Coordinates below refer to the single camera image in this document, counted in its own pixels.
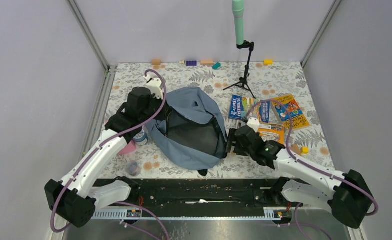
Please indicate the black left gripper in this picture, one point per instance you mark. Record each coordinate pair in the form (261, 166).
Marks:
(164, 113)

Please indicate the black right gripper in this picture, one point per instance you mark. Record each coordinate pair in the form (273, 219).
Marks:
(232, 137)

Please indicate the blue 91-storey treehouse book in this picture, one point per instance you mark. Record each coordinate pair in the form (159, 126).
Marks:
(239, 106)

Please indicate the blue grey backpack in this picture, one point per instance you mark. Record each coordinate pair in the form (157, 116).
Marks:
(193, 134)

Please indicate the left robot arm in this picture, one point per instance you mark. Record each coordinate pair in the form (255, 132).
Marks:
(73, 199)

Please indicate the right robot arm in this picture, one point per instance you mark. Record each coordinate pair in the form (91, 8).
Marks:
(345, 195)

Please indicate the blue round cleaning gel jar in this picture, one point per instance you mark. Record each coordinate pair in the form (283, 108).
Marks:
(140, 138)

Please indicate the small tan wooden block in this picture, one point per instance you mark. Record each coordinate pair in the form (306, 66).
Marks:
(155, 62)

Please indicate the orange activity book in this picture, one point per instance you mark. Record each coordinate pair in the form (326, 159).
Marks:
(274, 132)

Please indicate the pink transparent pencil case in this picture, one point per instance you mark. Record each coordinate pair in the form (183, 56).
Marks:
(130, 147)

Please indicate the purple toy brick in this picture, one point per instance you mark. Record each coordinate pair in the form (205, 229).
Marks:
(191, 63)

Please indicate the black mini tripod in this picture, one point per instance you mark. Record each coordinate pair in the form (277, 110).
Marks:
(242, 82)

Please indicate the tan wooden puzzle piece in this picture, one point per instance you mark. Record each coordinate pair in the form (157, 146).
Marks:
(296, 149)

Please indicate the long tan wooden block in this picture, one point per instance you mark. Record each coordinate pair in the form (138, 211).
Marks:
(207, 62)

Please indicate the small clear purple jar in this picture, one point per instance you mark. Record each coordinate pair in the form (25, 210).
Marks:
(132, 168)

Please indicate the yellow 130-storey treehouse book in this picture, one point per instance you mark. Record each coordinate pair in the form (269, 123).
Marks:
(286, 107)

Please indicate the teal toy block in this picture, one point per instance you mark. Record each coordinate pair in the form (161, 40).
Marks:
(216, 66)

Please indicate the small yellow cube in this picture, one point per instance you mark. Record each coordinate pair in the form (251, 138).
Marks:
(304, 150)

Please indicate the yellow toy block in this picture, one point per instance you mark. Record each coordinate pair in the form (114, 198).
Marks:
(268, 62)

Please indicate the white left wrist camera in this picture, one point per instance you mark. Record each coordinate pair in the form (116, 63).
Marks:
(154, 85)

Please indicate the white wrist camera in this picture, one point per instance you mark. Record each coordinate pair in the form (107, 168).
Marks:
(253, 123)
(154, 85)

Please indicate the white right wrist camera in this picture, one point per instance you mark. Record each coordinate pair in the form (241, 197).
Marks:
(253, 123)

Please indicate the aluminium frame rail left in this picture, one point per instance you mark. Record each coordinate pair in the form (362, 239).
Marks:
(104, 81)

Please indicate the aluminium frame rail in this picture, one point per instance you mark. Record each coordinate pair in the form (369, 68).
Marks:
(104, 81)
(325, 23)

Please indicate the white slotted cable duct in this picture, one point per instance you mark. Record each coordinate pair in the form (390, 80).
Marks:
(189, 213)

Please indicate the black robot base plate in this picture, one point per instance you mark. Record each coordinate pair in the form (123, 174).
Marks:
(219, 193)

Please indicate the mint green microphone handle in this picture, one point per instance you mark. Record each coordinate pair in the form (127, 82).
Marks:
(237, 7)

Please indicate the aluminium frame rail right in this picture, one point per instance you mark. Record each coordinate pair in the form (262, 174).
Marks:
(325, 23)

